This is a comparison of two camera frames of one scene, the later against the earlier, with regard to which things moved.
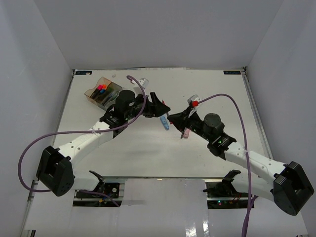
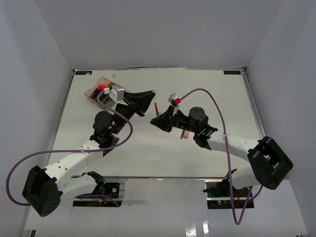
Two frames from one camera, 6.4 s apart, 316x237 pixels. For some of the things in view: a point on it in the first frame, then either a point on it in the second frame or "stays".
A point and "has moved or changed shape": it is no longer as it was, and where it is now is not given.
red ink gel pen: [163, 101] has moved or changed shape
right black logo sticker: [232, 72] stays
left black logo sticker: [83, 72] stays
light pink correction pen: [186, 133] stays
